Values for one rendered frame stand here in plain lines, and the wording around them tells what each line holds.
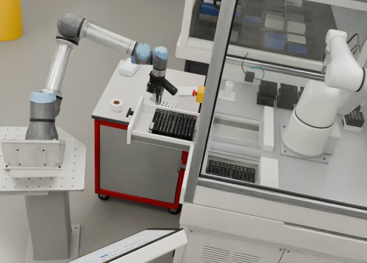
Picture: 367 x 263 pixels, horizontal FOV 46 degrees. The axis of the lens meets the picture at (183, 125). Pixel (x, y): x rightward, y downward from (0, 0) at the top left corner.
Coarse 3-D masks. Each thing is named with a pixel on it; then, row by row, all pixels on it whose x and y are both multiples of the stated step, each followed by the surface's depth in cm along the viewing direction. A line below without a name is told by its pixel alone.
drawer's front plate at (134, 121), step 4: (140, 96) 233; (140, 100) 230; (140, 104) 228; (136, 108) 224; (140, 108) 230; (136, 112) 222; (140, 112) 233; (132, 116) 219; (136, 116) 221; (132, 120) 217; (136, 120) 223; (132, 124) 214; (136, 124) 226; (128, 128) 212; (132, 128) 216; (128, 132) 214; (128, 136) 215; (128, 140) 217
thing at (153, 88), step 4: (152, 76) 237; (156, 76) 234; (164, 76) 236; (152, 80) 238; (156, 80) 238; (148, 84) 239; (152, 84) 239; (156, 84) 240; (148, 88) 242; (152, 88) 240; (156, 88) 239; (160, 88) 239; (152, 92) 241; (156, 92) 240; (160, 92) 240
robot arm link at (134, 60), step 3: (132, 57) 225; (150, 57) 226; (132, 60) 225; (135, 60) 225; (147, 60) 222; (150, 60) 226; (132, 63) 228; (135, 63) 227; (138, 63) 227; (141, 63) 226; (144, 63) 227; (147, 63) 228; (150, 63) 228
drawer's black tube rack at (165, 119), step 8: (160, 112) 229; (168, 112) 230; (176, 112) 230; (160, 120) 224; (168, 120) 229; (176, 120) 230; (184, 120) 231; (192, 120) 227; (160, 128) 219; (168, 128) 220; (176, 128) 220; (184, 128) 221; (192, 128) 222; (168, 136) 219; (176, 136) 220; (184, 136) 221; (192, 136) 217
